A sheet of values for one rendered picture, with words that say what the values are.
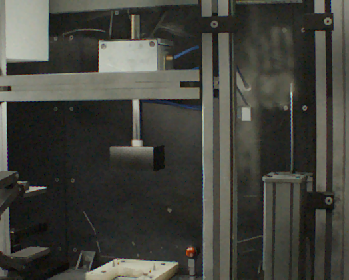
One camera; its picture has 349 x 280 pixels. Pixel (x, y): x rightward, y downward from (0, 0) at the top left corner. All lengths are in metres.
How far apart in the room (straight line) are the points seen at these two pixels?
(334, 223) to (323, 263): 0.06
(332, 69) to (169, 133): 0.60
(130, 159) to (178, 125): 0.26
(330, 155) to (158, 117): 0.60
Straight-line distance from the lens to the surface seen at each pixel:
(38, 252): 1.09
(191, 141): 1.66
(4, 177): 1.00
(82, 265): 1.78
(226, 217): 1.21
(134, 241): 1.73
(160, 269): 1.46
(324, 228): 1.18
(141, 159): 1.43
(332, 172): 1.18
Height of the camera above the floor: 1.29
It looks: 3 degrees down
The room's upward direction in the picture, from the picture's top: 1 degrees counter-clockwise
